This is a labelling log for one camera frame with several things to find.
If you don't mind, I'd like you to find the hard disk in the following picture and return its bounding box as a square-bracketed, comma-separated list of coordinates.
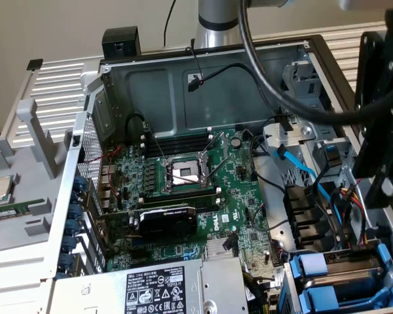
[288, 243, 393, 292]

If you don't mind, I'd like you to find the empty blue disk carrier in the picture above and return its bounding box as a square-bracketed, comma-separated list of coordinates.
[297, 283, 393, 311]

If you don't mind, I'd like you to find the grey disk bay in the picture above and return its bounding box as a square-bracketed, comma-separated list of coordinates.
[280, 240, 393, 314]

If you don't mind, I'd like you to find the green Dell motherboard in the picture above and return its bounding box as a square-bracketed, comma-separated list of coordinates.
[98, 126, 284, 297]

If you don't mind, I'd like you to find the white barcode tag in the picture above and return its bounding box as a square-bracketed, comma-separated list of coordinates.
[272, 265, 285, 289]

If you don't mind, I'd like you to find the silver finned heatsink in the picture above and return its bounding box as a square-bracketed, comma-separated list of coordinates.
[205, 238, 240, 260]

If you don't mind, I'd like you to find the CPU socket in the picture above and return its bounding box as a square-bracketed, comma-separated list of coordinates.
[159, 152, 217, 194]

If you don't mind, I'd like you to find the metal locking lever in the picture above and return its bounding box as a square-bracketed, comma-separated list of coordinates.
[143, 121, 167, 163]
[165, 172, 203, 185]

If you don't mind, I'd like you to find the empty black RAM slot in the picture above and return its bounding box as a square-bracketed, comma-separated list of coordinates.
[140, 133, 214, 147]
[140, 141, 214, 158]

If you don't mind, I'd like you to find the installed green RAM stick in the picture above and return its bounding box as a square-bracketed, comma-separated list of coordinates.
[140, 191, 222, 210]

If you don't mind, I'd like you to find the black graphics card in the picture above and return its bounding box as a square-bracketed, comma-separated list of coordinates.
[96, 203, 198, 245]

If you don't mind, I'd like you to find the open grey PC case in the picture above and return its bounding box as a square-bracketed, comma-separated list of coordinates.
[41, 34, 393, 314]

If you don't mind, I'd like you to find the black box on table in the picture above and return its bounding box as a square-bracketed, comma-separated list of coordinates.
[101, 27, 142, 61]

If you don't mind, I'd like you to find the silver power supply unit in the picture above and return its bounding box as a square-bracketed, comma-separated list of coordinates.
[50, 256, 250, 314]

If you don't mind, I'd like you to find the blue expansion slot latch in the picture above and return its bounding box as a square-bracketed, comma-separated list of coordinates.
[62, 175, 88, 274]

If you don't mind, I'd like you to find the grey parts rack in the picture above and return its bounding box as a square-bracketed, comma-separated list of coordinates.
[0, 97, 71, 256]

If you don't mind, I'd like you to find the loose green RAM stick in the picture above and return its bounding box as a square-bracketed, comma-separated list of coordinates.
[0, 198, 46, 220]

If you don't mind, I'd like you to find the light blue data wire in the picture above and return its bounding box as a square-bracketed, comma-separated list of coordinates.
[273, 143, 335, 210]

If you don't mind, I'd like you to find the black plastic cable guide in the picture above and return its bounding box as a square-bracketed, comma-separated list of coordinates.
[282, 184, 337, 253]

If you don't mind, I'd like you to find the grey plastic drive bracket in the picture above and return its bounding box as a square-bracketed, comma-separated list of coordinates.
[262, 122, 316, 148]

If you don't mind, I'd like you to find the thin black wire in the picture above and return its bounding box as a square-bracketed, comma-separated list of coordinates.
[248, 129, 288, 194]

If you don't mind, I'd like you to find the black sleeved wire with plug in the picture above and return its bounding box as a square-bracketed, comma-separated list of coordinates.
[223, 232, 250, 272]

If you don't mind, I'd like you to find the braided black yellow cable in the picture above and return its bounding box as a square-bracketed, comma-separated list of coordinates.
[242, 271, 272, 314]

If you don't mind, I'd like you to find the long black wire small plug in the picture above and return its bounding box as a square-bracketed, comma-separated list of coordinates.
[186, 63, 297, 119]

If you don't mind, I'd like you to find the thin black hanging cable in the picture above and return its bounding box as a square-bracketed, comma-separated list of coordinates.
[163, 0, 178, 46]

